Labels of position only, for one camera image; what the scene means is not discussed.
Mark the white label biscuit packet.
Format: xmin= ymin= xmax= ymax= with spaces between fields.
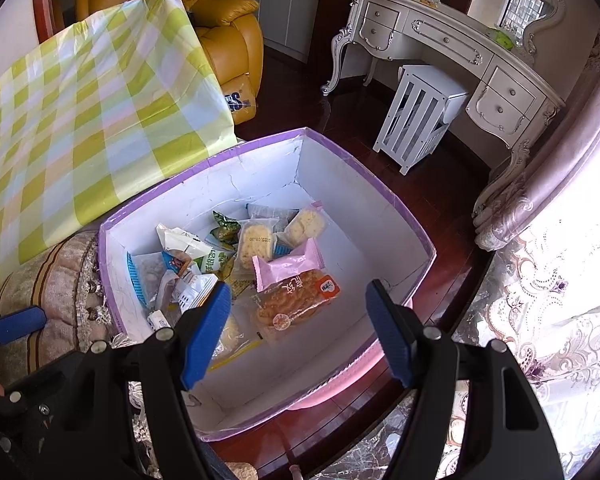
xmin=156 ymin=223 xmax=212 ymax=260

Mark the green checkered tablecloth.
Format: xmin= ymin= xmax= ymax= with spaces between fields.
xmin=0 ymin=0 xmax=236 ymax=284

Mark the blue cartoon snack packet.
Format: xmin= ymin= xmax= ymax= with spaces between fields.
xmin=126 ymin=250 xmax=192 ymax=309

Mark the striped beige sofa cover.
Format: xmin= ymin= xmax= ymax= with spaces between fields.
xmin=0 ymin=230 xmax=118 ymax=387

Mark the pink snack packet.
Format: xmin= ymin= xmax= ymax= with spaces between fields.
xmin=251 ymin=237 xmax=325 ymax=292

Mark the floral lace curtain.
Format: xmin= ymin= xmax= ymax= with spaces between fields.
xmin=319 ymin=19 xmax=600 ymax=480

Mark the yellow leather armchair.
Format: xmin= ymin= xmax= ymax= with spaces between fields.
xmin=76 ymin=0 xmax=264 ymax=125

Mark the white purple storage box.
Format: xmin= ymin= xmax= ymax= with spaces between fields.
xmin=98 ymin=128 xmax=436 ymax=441

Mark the orange bread packet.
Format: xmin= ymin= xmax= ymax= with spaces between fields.
xmin=252 ymin=270 xmax=341 ymax=344

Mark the green yellow snack packet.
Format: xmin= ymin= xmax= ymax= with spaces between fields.
xmin=206 ymin=210 xmax=242 ymax=249

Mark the white slatted stool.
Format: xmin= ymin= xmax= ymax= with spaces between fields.
xmin=373 ymin=64 xmax=470 ymax=176

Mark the square cracker packet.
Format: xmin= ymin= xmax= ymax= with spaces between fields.
xmin=232 ymin=218 xmax=278 ymax=280

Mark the white ornate dressing table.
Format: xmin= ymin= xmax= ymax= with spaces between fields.
xmin=322 ymin=0 xmax=565 ymax=179

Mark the clear cookie packet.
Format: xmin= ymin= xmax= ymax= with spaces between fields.
xmin=282 ymin=207 xmax=327 ymax=247

